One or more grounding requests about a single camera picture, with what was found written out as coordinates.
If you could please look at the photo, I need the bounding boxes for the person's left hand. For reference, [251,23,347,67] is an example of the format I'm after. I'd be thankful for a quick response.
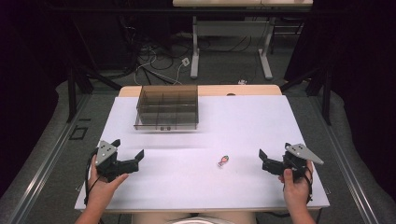
[86,155,130,217]

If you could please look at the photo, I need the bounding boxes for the aluminium floor rail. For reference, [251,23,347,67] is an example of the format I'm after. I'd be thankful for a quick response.
[8,92,93,224]
[311,96,381,224]

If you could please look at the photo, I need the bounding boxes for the wooden table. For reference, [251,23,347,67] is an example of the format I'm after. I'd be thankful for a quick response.
[118,84,283,98]

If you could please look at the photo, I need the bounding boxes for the black metal stand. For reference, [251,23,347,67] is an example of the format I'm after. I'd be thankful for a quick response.
[65,18,123,123]
[279,63,332,126]

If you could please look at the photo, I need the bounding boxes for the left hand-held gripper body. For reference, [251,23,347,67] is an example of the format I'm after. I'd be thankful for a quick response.
[94,139,140,183]

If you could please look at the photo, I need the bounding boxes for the white-legged background desk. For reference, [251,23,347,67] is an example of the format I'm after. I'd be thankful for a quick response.
[172,0,314,80]

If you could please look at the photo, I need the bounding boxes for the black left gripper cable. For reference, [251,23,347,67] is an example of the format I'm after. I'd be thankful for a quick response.
[83,149,102,207]

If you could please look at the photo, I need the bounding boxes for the transparent brown compartment box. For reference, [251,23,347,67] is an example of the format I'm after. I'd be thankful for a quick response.
[134,84,200,132]

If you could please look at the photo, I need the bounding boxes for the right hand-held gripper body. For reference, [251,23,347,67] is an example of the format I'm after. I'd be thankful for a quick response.
[262,143,325,183]

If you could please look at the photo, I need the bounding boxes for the person's right hand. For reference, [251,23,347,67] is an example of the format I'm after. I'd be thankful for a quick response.
[277,160,314,213]

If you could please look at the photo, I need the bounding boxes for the white table sheet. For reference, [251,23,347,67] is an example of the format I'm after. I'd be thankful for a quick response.
[74,94,331,211]

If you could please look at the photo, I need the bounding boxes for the tangle of black floor cables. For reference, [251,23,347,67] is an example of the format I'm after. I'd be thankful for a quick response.
[115,15,194,87]

